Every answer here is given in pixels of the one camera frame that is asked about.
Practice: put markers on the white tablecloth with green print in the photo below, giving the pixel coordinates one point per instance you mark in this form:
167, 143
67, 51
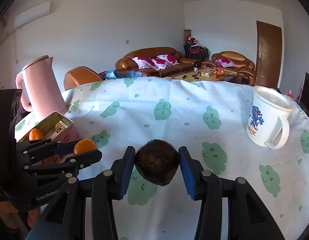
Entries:
169, 120

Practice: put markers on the brown leather armchair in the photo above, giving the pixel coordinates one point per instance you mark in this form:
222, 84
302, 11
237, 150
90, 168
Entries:
232, 55

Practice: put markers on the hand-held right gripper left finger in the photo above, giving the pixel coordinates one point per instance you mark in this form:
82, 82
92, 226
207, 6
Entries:
127, 175

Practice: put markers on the pink electric kettle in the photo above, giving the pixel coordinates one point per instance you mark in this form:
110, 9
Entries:
42, 87

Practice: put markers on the brown leather sofa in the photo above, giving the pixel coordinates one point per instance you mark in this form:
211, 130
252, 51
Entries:
154, 51

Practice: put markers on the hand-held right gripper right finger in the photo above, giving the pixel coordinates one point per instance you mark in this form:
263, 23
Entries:
188, 175

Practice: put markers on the tall brown cylinder vase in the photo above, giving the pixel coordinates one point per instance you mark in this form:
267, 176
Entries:
187, 33

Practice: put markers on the white mug with blue print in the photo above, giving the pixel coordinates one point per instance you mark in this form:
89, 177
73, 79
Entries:
259, 120

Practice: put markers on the brown wooden door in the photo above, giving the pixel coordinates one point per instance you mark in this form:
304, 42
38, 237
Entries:
268, 55

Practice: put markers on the printed paper leaflet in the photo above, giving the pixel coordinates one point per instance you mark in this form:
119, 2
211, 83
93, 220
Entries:
58, 129

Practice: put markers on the pink tin box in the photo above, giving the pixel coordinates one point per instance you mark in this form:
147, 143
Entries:
69, 133

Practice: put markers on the blue cloth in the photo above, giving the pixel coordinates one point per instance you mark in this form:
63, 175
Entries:
119, 74

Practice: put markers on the orange leather chair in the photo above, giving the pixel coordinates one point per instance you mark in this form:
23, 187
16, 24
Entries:
79, 76

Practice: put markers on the large orange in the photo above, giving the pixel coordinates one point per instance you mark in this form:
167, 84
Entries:
35, 134

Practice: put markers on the black television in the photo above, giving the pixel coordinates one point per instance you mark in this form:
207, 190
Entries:
308, 90

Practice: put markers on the pink floral pillow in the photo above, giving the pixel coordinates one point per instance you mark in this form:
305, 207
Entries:
165, 60
144, 62
225, 62

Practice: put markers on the dark brown water chestnut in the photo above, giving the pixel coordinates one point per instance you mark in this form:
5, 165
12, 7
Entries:
157, 162

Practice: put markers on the clear bottle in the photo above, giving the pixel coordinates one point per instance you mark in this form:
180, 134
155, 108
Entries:
195, 71

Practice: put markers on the stacked black chairs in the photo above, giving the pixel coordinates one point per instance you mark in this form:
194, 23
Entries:
194, 51

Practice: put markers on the white air conditioner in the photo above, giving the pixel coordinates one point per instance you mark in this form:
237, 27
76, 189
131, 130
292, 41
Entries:
32, 15

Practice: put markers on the coffee table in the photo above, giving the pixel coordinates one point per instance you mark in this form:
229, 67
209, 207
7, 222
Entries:
189, 76

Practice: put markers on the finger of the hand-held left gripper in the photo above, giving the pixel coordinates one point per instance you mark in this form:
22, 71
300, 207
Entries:
89, 158
65, 148

